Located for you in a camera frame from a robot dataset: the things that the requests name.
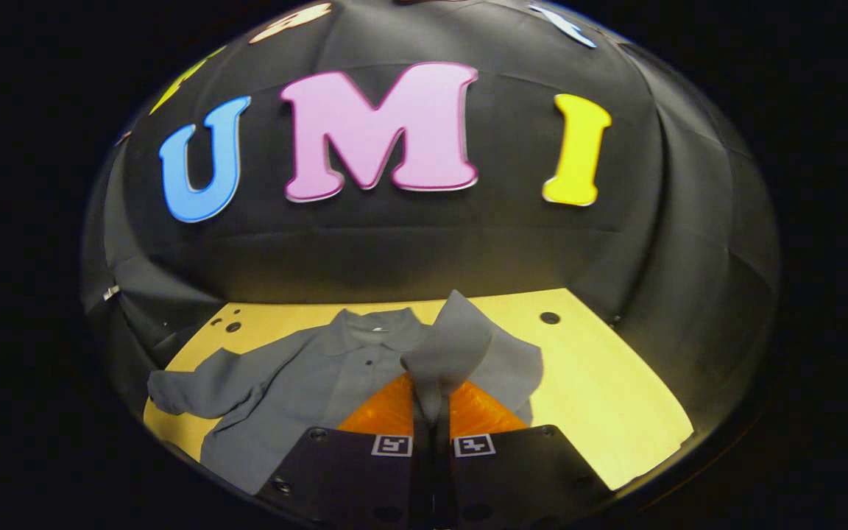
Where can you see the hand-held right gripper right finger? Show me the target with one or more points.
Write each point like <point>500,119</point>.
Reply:
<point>520,478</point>

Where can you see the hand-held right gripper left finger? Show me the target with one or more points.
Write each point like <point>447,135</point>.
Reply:
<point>350,478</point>

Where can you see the grey button shirt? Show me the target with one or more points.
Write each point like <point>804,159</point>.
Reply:
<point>299,375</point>

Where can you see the black backdrop cloth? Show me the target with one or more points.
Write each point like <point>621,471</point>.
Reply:
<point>424,243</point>

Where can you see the white cloth clip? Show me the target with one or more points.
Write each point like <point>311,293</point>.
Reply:
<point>111,293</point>

